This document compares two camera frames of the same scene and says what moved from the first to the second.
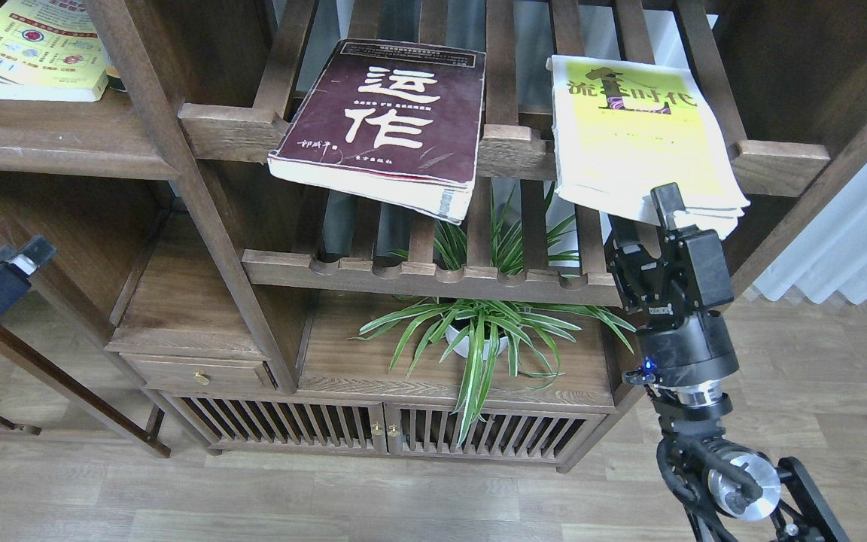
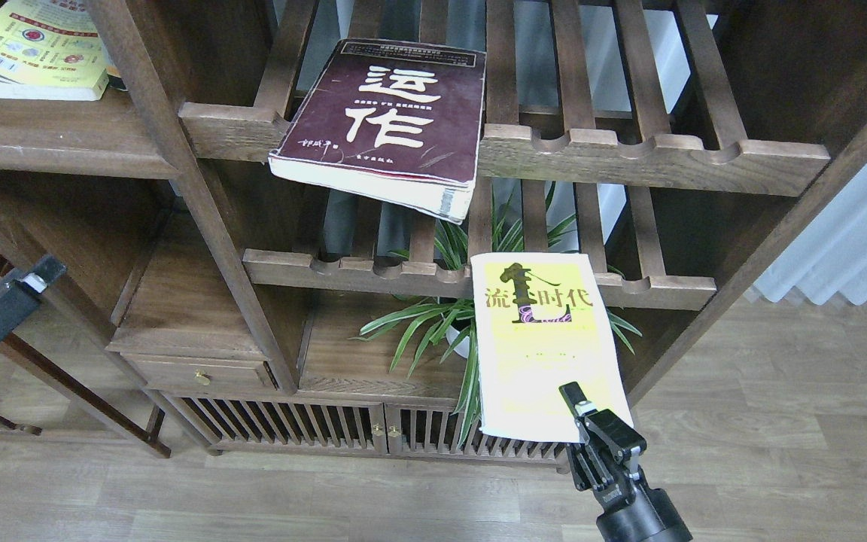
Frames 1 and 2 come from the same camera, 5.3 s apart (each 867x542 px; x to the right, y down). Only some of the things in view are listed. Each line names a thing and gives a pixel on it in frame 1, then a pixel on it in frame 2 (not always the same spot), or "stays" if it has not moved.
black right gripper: (675, 285) -> (603, 464)
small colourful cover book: (35, 50) stays
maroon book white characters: (396, 123) stays
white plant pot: (462, 346) stays
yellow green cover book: (619, 130) -> (537, 327)
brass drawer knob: (201, 377) stays
